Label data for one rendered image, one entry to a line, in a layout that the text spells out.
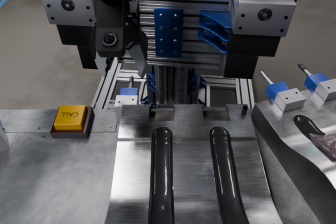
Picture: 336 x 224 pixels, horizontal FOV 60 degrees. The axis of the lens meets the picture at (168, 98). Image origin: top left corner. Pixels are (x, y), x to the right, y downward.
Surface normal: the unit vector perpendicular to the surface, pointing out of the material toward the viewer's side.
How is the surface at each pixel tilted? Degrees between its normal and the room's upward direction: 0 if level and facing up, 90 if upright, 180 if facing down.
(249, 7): 90
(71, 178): 0
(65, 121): 0
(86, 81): 0
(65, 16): 90
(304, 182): 90
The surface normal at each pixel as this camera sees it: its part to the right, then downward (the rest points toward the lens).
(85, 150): 0.00, -0.70
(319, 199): -0.95, 0.22
